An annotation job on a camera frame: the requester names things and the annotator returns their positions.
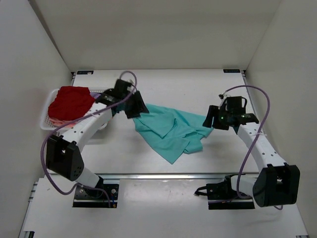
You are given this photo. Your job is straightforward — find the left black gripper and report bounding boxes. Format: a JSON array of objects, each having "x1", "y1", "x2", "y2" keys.
[{"x1": 125, "y1": 90, "x2": 150, "y2": 119}]

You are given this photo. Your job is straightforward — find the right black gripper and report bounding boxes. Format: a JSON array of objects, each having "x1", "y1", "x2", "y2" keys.
[{"x1": 202, "y1": 106, "x2": 231, "y2": 130}]

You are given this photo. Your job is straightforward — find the teal t shirt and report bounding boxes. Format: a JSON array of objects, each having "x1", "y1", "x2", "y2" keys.
[{"x1": 133, "y1": 104, "x2": 213, "y2": 164}]

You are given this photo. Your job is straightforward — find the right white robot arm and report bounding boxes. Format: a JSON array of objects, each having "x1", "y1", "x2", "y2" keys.
[{"x1": 203, "y1": 94, "x2": 300, "y2": 207}]

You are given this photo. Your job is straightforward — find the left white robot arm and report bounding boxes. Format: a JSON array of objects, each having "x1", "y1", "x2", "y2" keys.
[{"x1": 41, "y1": 78, "x2": 148, "y2": 198}]

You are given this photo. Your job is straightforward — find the red t shirt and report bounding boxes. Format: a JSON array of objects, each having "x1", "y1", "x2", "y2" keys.
[{"x1": 48, "y1": 86, "x2": 95, "y2": 121}]

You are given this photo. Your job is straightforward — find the white plastic laundry basket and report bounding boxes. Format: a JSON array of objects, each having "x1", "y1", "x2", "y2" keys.
[{"x1": 40, "y1": 88, "x2": 112, "y2": 134}]

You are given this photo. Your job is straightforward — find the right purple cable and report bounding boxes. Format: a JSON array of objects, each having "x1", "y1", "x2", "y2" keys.
[{"x1": 208, "y1": 85, "x2": 283, "y2": 211}]

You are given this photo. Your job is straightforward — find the purple cable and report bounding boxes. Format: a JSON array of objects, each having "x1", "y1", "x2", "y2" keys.
[
  {"x1": 208, "y1": 85, "x2": 283, "y2": 211},
  {"x1": 41, "y1": 71, "x2": 138, "y2": 208}
]

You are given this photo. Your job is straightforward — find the aluminium rail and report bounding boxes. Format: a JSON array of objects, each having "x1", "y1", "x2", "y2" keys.
[{"x1": 98, "y1": 173, "x2": 227, "y2": 180}]

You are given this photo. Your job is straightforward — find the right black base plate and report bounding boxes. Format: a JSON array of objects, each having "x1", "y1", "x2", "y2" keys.
[{"x1": 206, "y1": 181, "x2": 255, "y2": 210}]

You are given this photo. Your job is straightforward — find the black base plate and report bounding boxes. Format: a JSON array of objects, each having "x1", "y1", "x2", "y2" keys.
[
  {"x1": 206, "y1": 181, "x2": 255, "y2": 210},
  {"x1": 72, "y1": 183, "x2": 119, "y2": 209}
]

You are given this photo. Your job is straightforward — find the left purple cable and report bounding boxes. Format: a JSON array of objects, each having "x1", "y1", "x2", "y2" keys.
[{"x1": 41, "y1": 71, "x2": 138, "y2": 208}]

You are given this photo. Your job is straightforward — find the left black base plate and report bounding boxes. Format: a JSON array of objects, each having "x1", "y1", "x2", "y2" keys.
[{"x1": 72, "y1": 183, "x2": 119, "y2": 209}]

